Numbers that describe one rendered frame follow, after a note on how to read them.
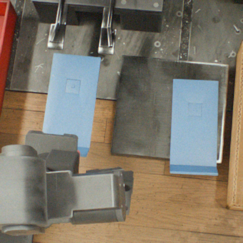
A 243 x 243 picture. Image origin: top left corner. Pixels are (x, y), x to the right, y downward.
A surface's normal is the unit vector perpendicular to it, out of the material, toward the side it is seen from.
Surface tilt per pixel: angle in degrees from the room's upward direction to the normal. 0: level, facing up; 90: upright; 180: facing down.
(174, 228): 0
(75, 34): 0
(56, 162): 59
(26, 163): 27
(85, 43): 0
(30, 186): 34
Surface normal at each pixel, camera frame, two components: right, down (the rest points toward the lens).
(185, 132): -0.04, -0.25
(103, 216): -0.02, 0.63
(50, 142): -0.07, 0.28
